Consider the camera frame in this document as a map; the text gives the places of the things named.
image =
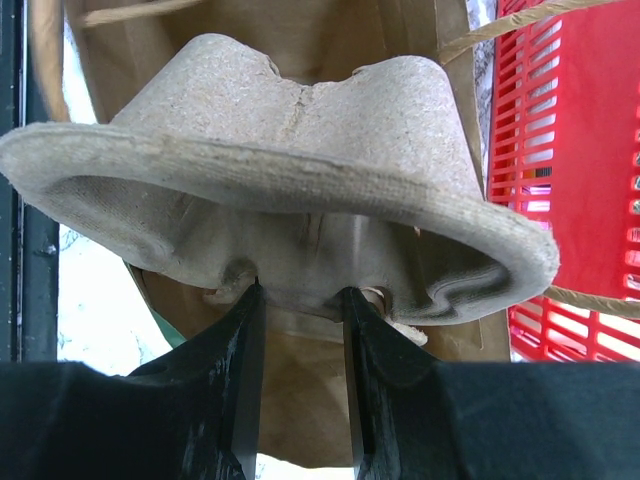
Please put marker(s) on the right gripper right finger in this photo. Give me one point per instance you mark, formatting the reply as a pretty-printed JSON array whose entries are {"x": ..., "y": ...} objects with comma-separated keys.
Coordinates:
[{"x": 414, "y": 416}]

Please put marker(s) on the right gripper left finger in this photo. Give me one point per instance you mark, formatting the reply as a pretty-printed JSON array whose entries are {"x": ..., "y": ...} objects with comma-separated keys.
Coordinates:
[{"x": 192, "y": 413}]

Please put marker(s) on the green kraft paper bag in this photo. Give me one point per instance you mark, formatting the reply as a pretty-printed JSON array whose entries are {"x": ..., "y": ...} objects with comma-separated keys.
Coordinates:
[{"x": 304, "y": 418}]

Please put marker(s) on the brown pulp cup carrier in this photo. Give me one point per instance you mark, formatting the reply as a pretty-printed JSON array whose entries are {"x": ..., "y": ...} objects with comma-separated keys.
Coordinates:
[{"x": 220, "y": 172}]

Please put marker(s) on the red plastic shopping basket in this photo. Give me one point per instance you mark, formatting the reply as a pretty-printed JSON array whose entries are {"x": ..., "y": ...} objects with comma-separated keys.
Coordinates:
[{"x": 564, "y": 148}]

